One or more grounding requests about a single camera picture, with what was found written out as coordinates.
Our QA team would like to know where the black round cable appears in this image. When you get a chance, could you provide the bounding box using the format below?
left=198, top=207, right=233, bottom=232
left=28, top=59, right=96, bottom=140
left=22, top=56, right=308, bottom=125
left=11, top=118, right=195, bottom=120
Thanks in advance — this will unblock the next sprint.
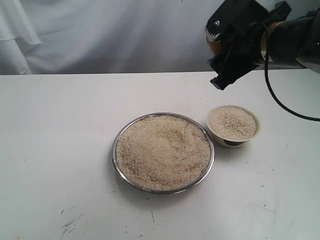
left=247, top=21, right=320, bottom=120

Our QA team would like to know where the white ceramic rice bowl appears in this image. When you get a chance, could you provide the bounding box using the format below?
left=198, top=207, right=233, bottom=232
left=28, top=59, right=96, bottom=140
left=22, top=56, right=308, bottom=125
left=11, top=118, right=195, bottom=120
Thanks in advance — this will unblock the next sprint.
left=205, top=105, right=261, bottom=148

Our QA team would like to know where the round metal rice tray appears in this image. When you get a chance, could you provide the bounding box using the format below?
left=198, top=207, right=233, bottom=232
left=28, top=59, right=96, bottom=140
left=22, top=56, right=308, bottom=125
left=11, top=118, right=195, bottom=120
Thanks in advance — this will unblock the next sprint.
left=112, top=112, right=215, bottom=194

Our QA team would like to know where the brown wooden cup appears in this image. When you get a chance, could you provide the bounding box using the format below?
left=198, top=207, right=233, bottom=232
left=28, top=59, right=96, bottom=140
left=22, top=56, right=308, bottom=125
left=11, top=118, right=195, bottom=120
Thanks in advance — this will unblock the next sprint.
left=206, top=22, right=280, bottom=56

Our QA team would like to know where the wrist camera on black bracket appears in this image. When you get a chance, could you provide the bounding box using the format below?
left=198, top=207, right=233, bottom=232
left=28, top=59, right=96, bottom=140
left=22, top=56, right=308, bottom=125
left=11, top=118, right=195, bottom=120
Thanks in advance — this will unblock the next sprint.
left=205, top=0, right=270, bottom=42

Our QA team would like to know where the white backdrop cloth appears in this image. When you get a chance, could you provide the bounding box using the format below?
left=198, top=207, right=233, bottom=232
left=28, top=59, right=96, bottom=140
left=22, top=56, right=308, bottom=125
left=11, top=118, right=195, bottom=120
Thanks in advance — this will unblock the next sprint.
left=0, top=0, right=221, bottom=75

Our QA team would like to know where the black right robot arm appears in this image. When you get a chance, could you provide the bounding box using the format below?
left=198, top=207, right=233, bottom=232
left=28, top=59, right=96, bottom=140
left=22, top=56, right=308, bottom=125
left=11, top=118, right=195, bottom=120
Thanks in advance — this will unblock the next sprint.
left=205, top=0, right=320, bottom=90

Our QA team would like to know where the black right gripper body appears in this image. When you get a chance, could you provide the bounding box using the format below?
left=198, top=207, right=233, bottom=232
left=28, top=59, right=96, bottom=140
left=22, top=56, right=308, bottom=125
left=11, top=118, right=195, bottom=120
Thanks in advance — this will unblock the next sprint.
left=209, top=22, right=269, bottom=80

